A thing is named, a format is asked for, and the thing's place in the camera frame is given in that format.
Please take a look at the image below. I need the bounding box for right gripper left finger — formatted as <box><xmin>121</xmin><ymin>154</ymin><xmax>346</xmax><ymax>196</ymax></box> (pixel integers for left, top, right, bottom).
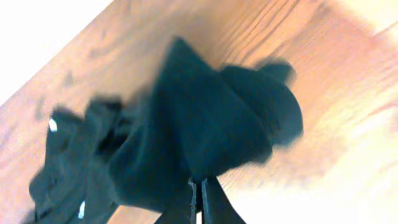
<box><xmin>155</xmin><ymin>179</ymin><xmax>197</xmax><ymax>224</ymax></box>

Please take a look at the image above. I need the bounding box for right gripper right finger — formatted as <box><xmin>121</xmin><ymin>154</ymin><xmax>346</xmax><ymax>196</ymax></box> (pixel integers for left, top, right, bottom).
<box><xmin>201</xmin><ymin>177</ymin><xmax>246</xmax><ymax>224</ymax></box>

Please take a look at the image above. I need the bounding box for black t-shirt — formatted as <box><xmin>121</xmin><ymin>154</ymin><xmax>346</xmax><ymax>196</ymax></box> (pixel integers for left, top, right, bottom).
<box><xmin>29</xmin><ymin>38</ymin><xmax>303</xmax><ymax>223</ymax></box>

